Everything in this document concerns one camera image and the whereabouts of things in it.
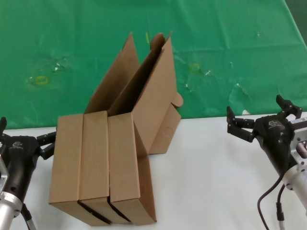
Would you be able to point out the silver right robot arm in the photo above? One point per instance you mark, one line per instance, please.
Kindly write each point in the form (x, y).
(298, 177)

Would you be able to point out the green tablecloth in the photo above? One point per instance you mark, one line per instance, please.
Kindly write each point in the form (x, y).
(72, 36)

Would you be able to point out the large open cardboard box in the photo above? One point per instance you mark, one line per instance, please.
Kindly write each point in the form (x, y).
(156, 95)

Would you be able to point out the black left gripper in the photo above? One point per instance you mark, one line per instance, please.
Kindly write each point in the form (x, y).
(21, 153)

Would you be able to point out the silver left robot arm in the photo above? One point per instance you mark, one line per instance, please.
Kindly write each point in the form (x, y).
(8, 208)

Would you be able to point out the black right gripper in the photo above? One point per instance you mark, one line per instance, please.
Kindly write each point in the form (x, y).
(275, 139)

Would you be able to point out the brown cardboard box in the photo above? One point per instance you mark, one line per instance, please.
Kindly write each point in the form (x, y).
(66, 158)
(123, 158)
(94, 155)

